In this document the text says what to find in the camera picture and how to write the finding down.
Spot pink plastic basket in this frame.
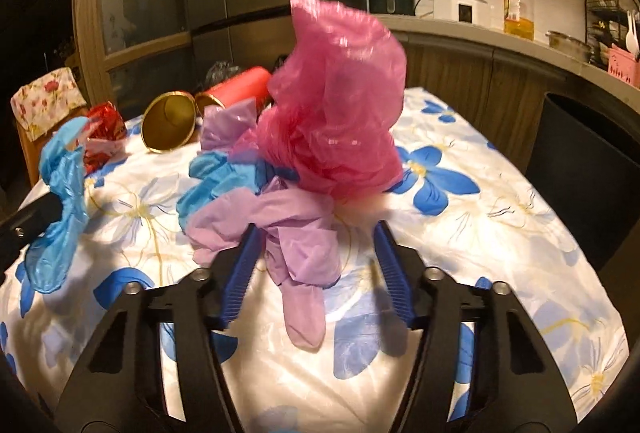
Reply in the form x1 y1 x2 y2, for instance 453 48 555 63
607 44 640 88

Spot cooking oil bottle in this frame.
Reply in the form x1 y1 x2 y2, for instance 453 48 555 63
502 0 536 41

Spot white rice cooker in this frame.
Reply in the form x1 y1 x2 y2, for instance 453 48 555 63
432 0 488 24

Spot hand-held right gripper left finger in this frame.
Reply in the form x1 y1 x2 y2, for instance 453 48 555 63
55 223 266 433

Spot blue floral tablecloth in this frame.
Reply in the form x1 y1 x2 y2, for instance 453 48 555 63
0 85 628 433

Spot black trash bin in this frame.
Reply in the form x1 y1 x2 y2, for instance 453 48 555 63
525 92 640 274

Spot beige kitchen countertop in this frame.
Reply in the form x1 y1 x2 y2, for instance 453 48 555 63
370 13 640 101

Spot wooden kitchen cabinets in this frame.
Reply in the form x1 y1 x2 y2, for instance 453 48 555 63
400 33 640 174

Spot black dish rack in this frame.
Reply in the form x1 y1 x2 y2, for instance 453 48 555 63
585 0 640 66

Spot wooden glass door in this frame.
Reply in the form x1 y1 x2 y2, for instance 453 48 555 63
72 0 201 118

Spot red wrapper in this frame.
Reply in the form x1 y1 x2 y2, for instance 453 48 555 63
82 102 128 176

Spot purple plastic bag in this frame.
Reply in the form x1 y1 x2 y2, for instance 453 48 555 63
186 178 346 349
200 99 263 161

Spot pink plastic bag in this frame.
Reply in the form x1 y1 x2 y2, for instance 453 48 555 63
257 0 407 201

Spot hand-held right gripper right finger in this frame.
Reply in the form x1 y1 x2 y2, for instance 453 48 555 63
372 220 576 433

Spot small red cylinder box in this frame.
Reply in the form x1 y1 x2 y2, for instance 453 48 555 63
141 90 197 154

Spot large red cylinder box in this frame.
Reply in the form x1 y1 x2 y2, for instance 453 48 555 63
194 67 273 118

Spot blue plastic bag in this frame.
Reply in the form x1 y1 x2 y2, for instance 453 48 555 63
25 117 93 295
176 148 301 234

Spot floral chair cover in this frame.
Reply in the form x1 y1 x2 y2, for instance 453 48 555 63
11 68 88 142

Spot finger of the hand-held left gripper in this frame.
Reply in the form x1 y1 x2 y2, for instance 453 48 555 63
0 193 63 274

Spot white spoon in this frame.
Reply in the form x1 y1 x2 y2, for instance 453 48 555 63
625 10 640 54

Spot steel pot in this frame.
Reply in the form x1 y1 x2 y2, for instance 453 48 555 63
545 30 596 64

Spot black plastic bag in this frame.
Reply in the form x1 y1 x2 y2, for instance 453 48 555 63
205 60 246 86

